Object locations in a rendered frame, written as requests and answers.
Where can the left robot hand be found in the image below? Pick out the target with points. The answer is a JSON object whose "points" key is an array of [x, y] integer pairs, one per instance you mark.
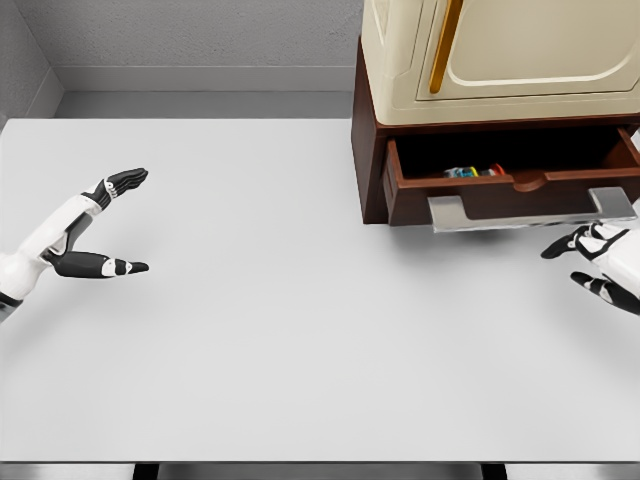
{"points": [[55, 227]]}

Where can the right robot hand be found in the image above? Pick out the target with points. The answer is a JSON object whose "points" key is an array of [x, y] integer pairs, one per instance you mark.
{"points": [[612, 250]]}

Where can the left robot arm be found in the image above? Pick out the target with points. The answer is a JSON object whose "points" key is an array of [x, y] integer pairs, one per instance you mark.
{"points": [[12, 280]]}

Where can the brown wooden drawer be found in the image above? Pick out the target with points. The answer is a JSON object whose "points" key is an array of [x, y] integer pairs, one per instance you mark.
{"points": [[500, 197]]}

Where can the cream cabinet with door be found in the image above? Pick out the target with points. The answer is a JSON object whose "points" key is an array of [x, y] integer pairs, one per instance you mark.
{"points": [[500, 50]]}

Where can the brown wooden cabinet base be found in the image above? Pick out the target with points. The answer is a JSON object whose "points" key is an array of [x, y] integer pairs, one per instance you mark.
{"points": [[369, 150]]}

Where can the small colourful switch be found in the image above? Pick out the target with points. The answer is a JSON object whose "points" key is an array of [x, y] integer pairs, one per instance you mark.
{"points": [[462, 172]]}

